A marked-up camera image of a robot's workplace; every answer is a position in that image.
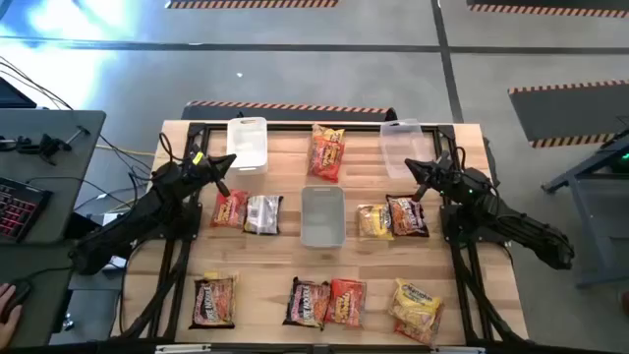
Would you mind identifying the black clamp mount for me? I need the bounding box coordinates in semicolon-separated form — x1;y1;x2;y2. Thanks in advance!
36;132;74;166

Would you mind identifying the white printed paper sheet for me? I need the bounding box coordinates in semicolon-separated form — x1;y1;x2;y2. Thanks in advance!
100;253;130;270

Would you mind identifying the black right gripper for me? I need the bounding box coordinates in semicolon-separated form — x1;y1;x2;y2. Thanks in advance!
404;149;462;202

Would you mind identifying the black flat bar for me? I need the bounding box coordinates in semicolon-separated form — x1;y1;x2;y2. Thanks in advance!
64;210;107;242

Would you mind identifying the grey plastic bin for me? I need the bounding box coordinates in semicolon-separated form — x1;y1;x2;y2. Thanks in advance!
299;185;347;249

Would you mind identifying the clear plastic bin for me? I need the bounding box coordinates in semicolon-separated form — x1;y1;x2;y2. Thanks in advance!
379;119;436;179

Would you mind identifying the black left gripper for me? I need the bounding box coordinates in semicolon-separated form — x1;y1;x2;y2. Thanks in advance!
185;142;238;200

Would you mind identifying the backlit black keyboard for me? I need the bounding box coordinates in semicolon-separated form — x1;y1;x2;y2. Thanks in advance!
0;175;54;244

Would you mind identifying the yellow floor cable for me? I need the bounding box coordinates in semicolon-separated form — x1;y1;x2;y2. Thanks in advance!
95;142;158;154

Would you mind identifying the small black device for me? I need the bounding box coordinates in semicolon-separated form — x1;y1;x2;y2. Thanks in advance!
0;136;33;153

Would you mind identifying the dark monitor screen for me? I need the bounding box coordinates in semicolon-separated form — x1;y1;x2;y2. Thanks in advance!
0;77;38;109

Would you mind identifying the black floor cable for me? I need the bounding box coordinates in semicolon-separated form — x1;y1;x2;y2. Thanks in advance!
0;53;75;112

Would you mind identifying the black hazard-striped floor mat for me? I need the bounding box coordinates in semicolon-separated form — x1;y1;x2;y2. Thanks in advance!
507;80;629;149
164;0;340;10
466;0;629;20
180;100;398;123

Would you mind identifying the black Fire Noodle pack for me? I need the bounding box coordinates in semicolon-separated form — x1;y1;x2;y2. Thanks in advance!
282;276;331;330
189;274;238;330
385;194;430;239
243;194;285;236

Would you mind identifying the person's hand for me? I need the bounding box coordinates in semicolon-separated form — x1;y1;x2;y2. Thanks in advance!
0;282;25;348

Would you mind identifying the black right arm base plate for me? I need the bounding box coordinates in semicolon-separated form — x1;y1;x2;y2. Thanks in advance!
440;204;512;243

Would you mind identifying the black T-handle tool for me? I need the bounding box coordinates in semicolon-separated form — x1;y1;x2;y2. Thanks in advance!
63;125;92;147

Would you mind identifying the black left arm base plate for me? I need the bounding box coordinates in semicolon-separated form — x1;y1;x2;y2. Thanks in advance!
132;201;203;241

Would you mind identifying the white plastic bin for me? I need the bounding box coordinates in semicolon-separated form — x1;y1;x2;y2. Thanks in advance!
225;116;269;176

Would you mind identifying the black device with green light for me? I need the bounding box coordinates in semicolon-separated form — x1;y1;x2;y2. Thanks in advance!
608;149;629;174

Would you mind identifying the grey-blue metal cart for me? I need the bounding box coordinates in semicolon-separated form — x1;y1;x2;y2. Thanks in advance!
540;128;629;289

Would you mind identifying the grey side desk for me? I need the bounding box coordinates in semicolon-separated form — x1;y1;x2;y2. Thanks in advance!
0;108;107;348

